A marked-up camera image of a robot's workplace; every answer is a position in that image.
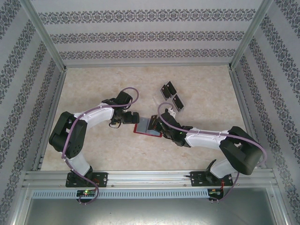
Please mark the red leather card holder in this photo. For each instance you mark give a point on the red leather card holder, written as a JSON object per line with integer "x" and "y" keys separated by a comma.
{"x": 141, "y": 127}

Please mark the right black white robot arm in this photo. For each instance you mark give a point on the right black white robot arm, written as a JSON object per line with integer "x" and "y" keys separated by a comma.
{"x": 241, "y": 152}

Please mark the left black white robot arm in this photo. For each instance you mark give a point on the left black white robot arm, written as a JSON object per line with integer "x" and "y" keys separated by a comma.
{"x": 70, "y": 136}

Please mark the small circuit board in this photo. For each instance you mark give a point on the small circuit board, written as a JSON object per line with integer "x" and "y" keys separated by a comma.
{"x": 214, "y": 192}
{"x": 85, "y": 192}

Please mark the sheet metal panel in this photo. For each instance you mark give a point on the sheet metal panel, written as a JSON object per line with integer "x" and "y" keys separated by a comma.
{"x": 150, "y": 211}

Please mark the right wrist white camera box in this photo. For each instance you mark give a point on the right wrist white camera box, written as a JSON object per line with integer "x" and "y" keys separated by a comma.
{"x": 170, "y": 112}

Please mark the aluminium mounting rail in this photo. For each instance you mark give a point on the aluminium mounting rail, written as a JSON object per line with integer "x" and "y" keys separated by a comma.
{"x": 150, "y": 179}

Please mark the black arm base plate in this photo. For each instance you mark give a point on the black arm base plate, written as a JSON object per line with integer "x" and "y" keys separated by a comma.
{"x": 195, "y": 179}
{"x": 103, "y": 178}

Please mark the aluminium side rail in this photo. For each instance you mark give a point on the aluminium side rail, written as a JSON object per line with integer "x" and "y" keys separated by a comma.
{"x": 240, "y": 98}
{"x": 53, "y": 110}

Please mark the aluminium frame post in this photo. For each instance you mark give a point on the aluminium frame post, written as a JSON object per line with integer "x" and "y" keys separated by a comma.
{"x": 44, "y": 32}
{"x": 250, "y": 32}

